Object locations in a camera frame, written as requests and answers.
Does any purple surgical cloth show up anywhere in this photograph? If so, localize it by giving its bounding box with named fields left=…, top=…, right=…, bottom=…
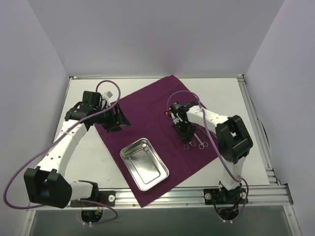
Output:
left=95, top=76, right=217, bottom=207

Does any steel instrument tray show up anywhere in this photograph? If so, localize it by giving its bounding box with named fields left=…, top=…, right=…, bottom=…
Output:
left=120, top=138, right=169, bottom=192

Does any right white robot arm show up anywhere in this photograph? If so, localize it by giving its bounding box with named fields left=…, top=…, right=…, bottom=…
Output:
left=165, top=102, right=253, bottom=203

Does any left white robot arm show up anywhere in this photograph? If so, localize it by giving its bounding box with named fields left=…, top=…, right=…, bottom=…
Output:
left=24, top=91, right=131, bottom=208

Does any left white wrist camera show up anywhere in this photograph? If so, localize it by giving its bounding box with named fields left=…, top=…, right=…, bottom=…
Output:
left=101, top=91, right=113, bottom=107

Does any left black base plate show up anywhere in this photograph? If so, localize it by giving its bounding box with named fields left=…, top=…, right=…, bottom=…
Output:
left=70, top=191, right=116, bottom=207

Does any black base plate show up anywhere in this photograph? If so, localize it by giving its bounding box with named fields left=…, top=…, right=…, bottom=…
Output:
left=70, top=191, right=116, bottom=207
left=203, top=187, right=248, bottom=205

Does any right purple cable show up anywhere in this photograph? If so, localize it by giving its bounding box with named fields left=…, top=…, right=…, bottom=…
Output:
left=166, top=90, right=249, bottom=222

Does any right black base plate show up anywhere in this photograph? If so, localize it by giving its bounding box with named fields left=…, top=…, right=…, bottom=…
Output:
left=203, top=187, right=248, bottom=205

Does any right aluminium rail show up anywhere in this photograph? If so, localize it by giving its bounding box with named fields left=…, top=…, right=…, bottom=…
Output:
left=237, top=74, right=281, bottom=185

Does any aluminium rail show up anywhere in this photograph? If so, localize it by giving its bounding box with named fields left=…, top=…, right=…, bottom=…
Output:
left=27, top=184, right=294, bottom=211
left=237, top=74, right=281, bottom=185

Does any front aluminium rail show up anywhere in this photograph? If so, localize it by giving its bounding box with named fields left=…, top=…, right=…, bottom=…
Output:
left=27, top=184, right=294, bottom=211

